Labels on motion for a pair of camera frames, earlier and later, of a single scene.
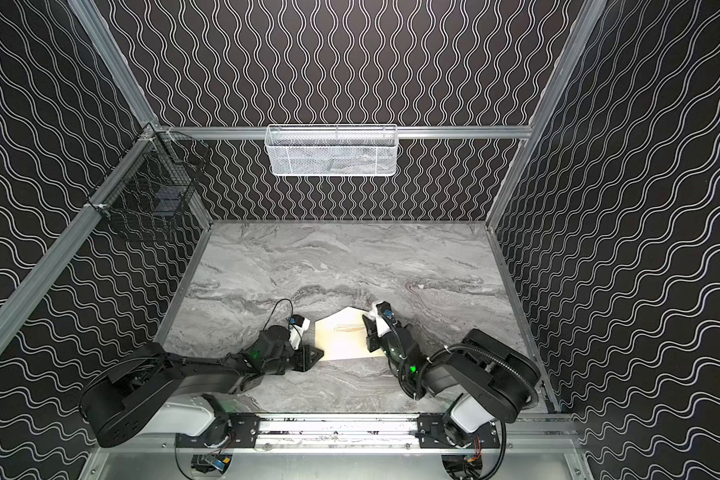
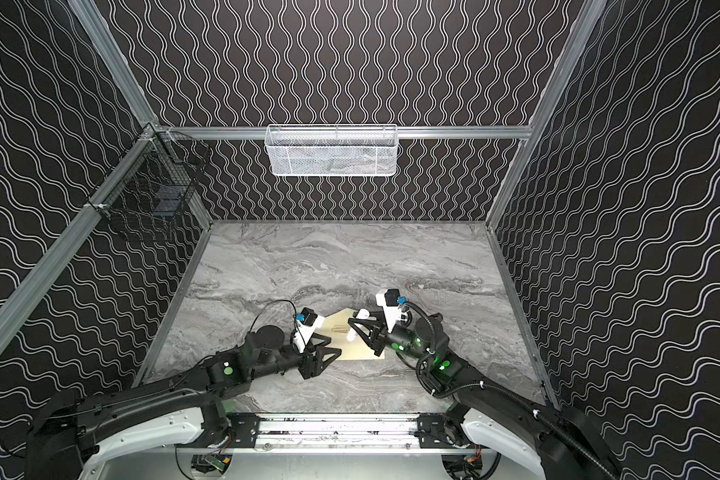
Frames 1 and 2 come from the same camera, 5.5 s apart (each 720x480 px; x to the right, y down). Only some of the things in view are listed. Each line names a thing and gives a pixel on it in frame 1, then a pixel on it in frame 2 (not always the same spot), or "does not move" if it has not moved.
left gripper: x=303 y=355 -> x=306 y=359
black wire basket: x=162 y=183 does not move
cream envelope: x=342 y=335 does not move
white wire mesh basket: x=331 y=150 does not move
